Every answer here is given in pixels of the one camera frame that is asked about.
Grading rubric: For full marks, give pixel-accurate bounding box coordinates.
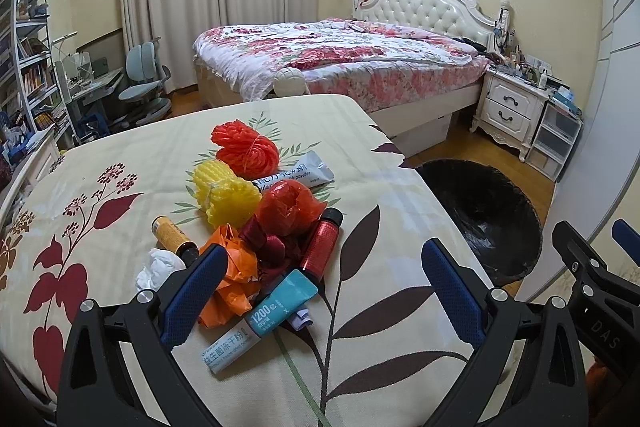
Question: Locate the lilac crumpled paper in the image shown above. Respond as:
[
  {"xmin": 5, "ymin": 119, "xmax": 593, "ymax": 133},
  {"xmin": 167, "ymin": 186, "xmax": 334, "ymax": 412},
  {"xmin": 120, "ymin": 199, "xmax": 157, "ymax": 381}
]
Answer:
[{"xmin": 288, "ymin": 307, "xmax": 314, "ymax": 332}]

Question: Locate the white tufted bed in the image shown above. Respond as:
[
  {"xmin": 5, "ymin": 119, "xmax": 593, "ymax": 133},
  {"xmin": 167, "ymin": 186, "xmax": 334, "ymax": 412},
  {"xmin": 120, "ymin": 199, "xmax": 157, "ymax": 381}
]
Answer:
[{"xmin": 193, "ymin": 0, "xmax": 499, "ymax": 156}]

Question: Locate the floral cream bedsheet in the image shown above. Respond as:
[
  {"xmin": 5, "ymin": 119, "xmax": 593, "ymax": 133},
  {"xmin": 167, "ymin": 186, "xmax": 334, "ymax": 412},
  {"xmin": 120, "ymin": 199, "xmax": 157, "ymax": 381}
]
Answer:
[{"xmin": 1, "ymin": 95, "xmax": 477, "ymax": 426}]

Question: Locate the round white cushion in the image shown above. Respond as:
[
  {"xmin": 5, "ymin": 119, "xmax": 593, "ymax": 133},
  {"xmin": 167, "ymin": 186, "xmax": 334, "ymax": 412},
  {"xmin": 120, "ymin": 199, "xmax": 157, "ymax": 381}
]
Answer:
[{"xmin": 272, "ymin": 67, "xmax": 309, "ymax": 98}]

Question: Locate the amber bottle black cap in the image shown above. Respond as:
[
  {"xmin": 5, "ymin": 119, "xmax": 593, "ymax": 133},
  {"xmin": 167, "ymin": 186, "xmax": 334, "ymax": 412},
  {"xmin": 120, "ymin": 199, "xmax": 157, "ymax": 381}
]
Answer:
[{"xmin": 151, "ymin": 216, "xmax": 200, "ymax": 268}]

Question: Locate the teal white cream tube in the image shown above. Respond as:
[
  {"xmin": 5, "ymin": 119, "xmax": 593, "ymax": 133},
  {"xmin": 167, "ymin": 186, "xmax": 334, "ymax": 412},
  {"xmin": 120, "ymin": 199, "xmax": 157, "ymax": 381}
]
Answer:
[{"xmin": 202, "ymin": 270, "xmax": 318, "ymax": 374}]

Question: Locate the plastic drawer unit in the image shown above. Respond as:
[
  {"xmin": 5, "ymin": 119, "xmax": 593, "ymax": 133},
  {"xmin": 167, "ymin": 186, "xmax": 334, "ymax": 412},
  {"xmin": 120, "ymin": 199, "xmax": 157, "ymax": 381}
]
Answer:
[{"xmin": 526, "ymin": 101, "xmax": 582, "ymax": 182}]

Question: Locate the white toothpaste tube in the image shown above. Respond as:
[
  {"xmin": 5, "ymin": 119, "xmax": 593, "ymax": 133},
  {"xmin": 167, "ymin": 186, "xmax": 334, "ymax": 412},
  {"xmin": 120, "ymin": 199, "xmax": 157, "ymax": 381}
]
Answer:
[{"xmin": 253, "ymin": 150, "xmax": 334, "ymax": 193}]

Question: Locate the red crumpled plastic wrapper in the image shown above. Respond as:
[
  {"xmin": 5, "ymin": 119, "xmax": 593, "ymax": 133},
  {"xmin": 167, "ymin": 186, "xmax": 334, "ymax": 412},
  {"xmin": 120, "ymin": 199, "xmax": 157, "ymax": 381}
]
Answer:
[{"xmin": 255, "ymin": 180, "xmax": 326, "ymax": 237}]

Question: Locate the orange paper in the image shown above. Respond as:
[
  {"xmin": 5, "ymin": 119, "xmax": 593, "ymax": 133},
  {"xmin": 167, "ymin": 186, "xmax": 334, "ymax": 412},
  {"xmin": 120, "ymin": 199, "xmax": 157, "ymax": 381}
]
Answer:
[{"xmin": 198, "ymin": 225, "xmax": 262, "ymax": 329}]

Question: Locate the white study desk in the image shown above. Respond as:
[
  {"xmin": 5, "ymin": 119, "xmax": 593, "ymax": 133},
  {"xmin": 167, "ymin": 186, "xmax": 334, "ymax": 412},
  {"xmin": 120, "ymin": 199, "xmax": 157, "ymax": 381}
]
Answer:
[{"xmin": 53, "ymin": 53, "xmax": 124, "ymax": 145}]

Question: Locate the black trash bin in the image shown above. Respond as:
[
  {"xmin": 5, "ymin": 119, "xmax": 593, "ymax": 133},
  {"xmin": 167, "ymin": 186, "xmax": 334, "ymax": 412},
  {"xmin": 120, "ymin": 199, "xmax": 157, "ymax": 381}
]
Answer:
[{"xmin": 416, "ymin": 158, "xmax": 542, "ymax": 286}]

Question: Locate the pink floral quilt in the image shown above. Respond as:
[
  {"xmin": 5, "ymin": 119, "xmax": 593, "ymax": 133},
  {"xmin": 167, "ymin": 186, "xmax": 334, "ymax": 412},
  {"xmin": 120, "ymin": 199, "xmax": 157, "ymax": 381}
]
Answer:
[{"xmin": 193, "ymin": 18, "xmax": 489, "ymax": 113}]

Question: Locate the white nightstand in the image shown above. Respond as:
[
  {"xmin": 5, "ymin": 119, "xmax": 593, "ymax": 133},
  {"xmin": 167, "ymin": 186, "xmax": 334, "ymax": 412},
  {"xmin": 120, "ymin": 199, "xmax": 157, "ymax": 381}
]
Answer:
[{"xmin": 470, "ymin": 67, "xmax": 549, "ymax": 162}]

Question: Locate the white crumpled tissue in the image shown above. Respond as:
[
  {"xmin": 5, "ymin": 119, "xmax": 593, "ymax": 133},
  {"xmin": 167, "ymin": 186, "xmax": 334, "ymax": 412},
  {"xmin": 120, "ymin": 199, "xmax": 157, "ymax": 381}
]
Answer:
[{"xmin": 136, "ymin": 248, "xmax": 186, "ymax": 291}]

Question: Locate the yellow foam fruit net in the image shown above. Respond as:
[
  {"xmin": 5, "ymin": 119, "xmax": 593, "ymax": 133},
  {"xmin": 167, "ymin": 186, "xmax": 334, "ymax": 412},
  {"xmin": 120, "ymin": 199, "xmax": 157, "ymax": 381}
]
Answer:
[{"xmin": 192, "ymin": 159, "xmax": 262, "ymax": 229}]

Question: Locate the dark red ribbon bow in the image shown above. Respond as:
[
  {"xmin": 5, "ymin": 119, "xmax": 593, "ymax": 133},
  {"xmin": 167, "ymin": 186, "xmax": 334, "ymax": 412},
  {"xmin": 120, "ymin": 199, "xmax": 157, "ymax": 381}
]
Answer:
[{"xmin": 240, "ymin": 217, "xmax": 300, "ymax": 286}]

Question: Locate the white bookshelf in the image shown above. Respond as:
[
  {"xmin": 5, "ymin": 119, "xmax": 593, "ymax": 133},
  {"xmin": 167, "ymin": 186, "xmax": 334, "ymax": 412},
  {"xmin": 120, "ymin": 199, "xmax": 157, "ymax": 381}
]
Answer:
[{"xmin": 1, "ymin": 0, "xmax": 74, "ymax": 150}]

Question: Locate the red foam fruit net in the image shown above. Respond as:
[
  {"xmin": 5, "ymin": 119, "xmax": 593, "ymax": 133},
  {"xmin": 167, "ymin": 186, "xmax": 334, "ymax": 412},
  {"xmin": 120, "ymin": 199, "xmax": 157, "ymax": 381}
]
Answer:
[{"xmin": 210, "ymin": 120, "xmax": 280, "ymax": 181}]

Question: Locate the red glitter bottle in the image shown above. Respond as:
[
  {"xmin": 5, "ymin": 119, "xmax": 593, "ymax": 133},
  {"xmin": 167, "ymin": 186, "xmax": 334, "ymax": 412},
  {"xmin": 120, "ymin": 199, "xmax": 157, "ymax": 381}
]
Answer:
[{"xmin": 299, "ymin": 207, "xmax": 343, "ymax": 285}]

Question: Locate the grey desk chair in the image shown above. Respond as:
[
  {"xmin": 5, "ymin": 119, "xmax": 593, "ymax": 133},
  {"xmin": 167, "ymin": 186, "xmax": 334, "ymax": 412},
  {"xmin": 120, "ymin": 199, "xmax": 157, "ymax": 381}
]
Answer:
[{"xmin": 113, "ymin": 38, "xmax": 171, "ymax": 131}]

